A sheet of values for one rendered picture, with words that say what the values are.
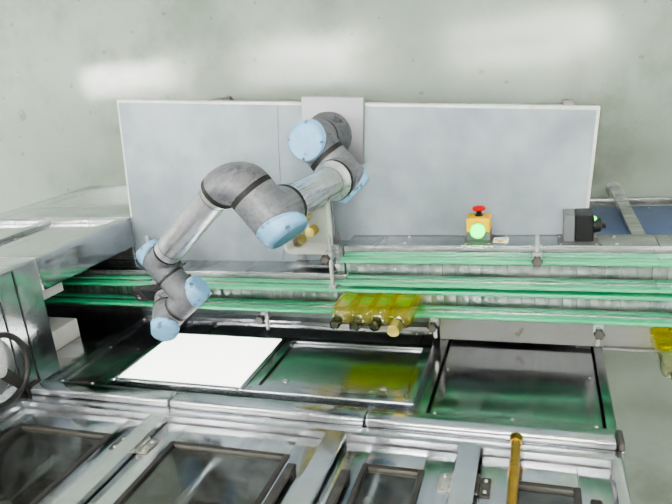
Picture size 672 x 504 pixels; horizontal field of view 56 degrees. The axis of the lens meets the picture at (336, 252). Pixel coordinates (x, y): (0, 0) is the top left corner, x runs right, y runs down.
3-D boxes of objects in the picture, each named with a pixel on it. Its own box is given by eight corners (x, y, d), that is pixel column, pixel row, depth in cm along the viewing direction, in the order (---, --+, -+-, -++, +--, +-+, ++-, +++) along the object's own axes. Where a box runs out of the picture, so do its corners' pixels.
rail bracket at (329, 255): (335, 280, 201) (323, 294, 189) (330, 229, 196) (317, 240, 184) (344, 280, 200) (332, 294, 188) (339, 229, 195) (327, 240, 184)
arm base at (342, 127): (305, 112, 199) (294, 113, 190) (351, 110, 195) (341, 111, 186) (307, 159, 203) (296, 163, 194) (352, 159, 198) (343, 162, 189)
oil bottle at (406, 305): (404, 301, 196) (388, 330, 177) (403, 285, 195) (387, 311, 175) (422, 302, 194) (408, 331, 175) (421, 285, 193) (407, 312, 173)
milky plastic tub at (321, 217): (293, 246, 216) (284, 254, 208) (286, 182, 210) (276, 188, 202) (341, 246, 211) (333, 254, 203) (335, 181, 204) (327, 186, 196)
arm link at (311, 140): (319, 109, 188) (304, 110, 175) (349, 143, 187) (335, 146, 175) (292, 136, 192) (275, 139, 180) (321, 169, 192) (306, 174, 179)
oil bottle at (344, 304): (351, 299, 202) (331, 326, 182) (349, 283, 200) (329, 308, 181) (368, 300, 200) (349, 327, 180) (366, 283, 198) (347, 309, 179)
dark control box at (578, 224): (562, 233, 188) (563, 241, 181) (562, 208, 186) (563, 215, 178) (591, 233, 186) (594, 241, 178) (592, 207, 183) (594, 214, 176)
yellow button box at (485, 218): (469, 234, 197) (466, 240, 190) (468, 210, 195) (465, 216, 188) (492, 234, 195) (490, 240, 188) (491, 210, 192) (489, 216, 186)
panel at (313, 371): (173, 338, 215) (111, 387, 185) (171, 330, 215) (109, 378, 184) (434, 353, 187) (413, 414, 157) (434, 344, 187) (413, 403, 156)
